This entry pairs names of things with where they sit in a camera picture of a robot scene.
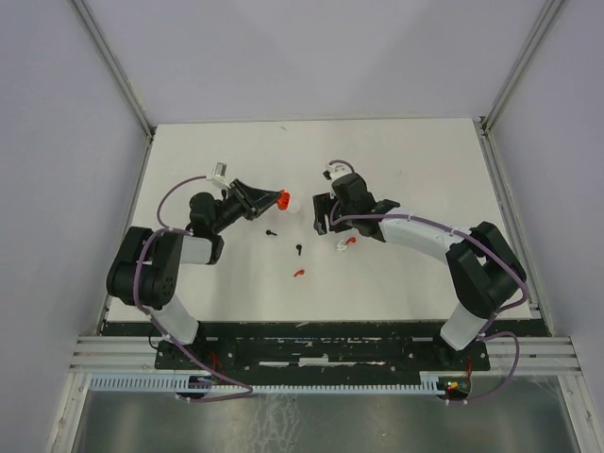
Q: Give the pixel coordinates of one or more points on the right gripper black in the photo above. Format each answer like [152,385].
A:
[322,204]

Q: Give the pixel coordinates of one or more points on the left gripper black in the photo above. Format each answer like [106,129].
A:
[254,201]

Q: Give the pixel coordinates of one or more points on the round orange earbud case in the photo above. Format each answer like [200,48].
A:
[284,200]

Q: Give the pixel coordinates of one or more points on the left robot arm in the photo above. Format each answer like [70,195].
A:
[145,270]

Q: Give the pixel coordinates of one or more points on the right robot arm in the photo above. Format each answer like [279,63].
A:
[486,275]

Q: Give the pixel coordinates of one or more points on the round white earbud case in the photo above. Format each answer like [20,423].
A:
[294,207]

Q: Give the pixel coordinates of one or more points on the right controller board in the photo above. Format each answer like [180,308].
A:
[457,388]

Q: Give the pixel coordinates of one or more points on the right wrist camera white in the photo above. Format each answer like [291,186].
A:
[337,168]

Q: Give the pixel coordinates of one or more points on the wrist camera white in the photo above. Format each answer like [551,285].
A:
[337,168]
[218,177]

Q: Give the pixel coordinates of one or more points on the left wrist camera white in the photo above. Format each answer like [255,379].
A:
[218,177]

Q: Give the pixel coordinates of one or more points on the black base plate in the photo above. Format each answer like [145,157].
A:
[406,354]

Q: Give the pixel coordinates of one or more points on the right aluminium corner post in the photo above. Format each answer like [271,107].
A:
[546,19]

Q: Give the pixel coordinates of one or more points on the aluminium corner post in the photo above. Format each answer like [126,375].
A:
[546,19]
[100,42]

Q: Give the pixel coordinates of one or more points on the left aluminium corner post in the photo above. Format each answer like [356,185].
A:
[100,42]

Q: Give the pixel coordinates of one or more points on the aluminium frame rail front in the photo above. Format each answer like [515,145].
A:
[538,356]

